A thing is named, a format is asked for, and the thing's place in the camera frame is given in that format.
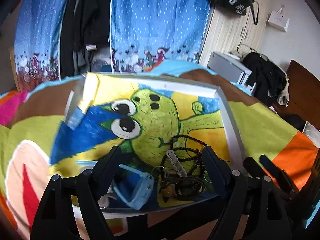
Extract gold and red bracelet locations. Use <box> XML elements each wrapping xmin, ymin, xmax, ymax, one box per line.
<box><xmin>159</xmin><ymin>175</ymin><xmax>207</xmax><ymax>203</ymax></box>

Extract silver chain bracelet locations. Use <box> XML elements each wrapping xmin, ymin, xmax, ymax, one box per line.
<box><xmin>166</xmin><ymin>149</ymin><xmax>188</xmax><ymax>178</ymax></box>

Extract dark wooden headboard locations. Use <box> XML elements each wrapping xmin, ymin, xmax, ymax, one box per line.
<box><xmin>273</xmin><ymin>60</ymin><xmax>320</xmax><ymax>129</ymax></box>

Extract black clothes pile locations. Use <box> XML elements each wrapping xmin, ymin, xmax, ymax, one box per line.
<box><xmin>242</xmin><ymin>52</ymin><xmax>287</xmax><ymax>107</ymax></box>

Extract light blue kids watch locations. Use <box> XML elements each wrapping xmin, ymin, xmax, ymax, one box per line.
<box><xmin>76</xmin><ymin>160</ymin><xmax>155</xmax><ymax>210</ymax></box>

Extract white small cabinet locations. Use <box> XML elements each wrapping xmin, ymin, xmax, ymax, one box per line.
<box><xmin>208</xmin><ymin>51</ymin><xmax>252</xmax><ymax>86</ymax></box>

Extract white tray with frog picture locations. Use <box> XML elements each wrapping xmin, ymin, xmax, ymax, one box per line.
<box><xmin>49</xmin><ymin>71</ymin><xmax>249</xmax><ymax>217</ymax></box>

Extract colourful cartoon bedspread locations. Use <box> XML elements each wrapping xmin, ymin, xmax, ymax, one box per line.
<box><xmin>1</xmin><ymin>60</ymin><xmax>318</xmax><ymax>239</ymax></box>

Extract light wooden wardrobe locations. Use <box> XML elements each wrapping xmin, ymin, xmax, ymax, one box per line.
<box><xmin>199</xmin><ymin>0</ymin><xmax>270</xmax><ymax>66</ymax></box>

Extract white paper bag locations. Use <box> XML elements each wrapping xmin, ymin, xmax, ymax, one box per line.
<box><xmin>268</xmin><ymin>6</ymin><xmax>290</xmax><ymax>32</ymax></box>

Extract right blue dotted curtain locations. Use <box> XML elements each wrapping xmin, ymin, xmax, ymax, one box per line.
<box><xmin>110</xmin><ymin>0</ymin><xmax>210</xmax><ymax>73</ymax></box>

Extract blue dotted curtain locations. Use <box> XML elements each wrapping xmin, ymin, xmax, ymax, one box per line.
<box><xmin>14</xmin><ymin>0</ymin><xmax>67</xmax><ymax>92</ymax></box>
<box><xmin>110</xmin><ymin>0</ymin><xmax>210</xmax><ymax>73</ymax></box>

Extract dark hanging clothes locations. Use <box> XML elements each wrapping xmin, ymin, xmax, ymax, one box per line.
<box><xmin>59</xmin><ymin>0</ymin><xmax>111</xmax><ymax>78</ymax></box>

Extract left blue dotted curtain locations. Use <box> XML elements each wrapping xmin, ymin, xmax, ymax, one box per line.
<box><xmin>14</xmin><ymin>0</ymin><xmax>67</xmax><ymax>92</ymax></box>

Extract black bead necklace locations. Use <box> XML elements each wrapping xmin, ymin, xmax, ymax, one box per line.
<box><xmin>158</xmin><ymin>134</ymin><xmax>208</xmax><ymax>178</ymax></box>

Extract silver hoop ring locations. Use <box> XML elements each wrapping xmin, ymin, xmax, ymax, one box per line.
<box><xmin>151</xmin><ymin>165</ymin><xmax>170</xmax><ymax>183</ymax></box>

